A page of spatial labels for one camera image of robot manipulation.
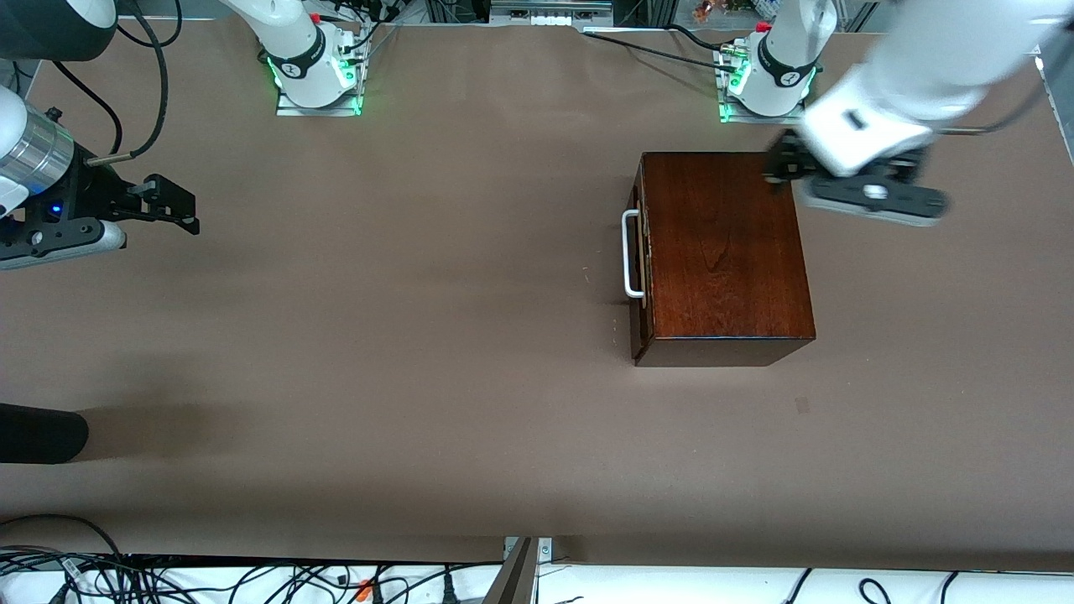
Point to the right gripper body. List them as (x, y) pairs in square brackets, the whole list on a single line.
[(94, 195)]

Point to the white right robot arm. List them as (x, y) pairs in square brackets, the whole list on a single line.
[(302, 59)]

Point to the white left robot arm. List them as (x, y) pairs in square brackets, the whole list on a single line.
[(784, 59)]

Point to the dark brown wooden cabinet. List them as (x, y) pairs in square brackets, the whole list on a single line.
[(722, 252)]

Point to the black cylindrical object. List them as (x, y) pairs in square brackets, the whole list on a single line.
[(42, 432)]

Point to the grey power strip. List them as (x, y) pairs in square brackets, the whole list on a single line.
[(550, 17)]

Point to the aluminium profile beam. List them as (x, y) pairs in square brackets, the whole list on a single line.
[(516, 579)]

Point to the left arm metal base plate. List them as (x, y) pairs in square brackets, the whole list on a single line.
[(759, 119)]

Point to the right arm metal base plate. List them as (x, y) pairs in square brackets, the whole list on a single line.
[(289, 109)]

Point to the small metal corner bracket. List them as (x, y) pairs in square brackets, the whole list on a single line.
[(545, 549)]

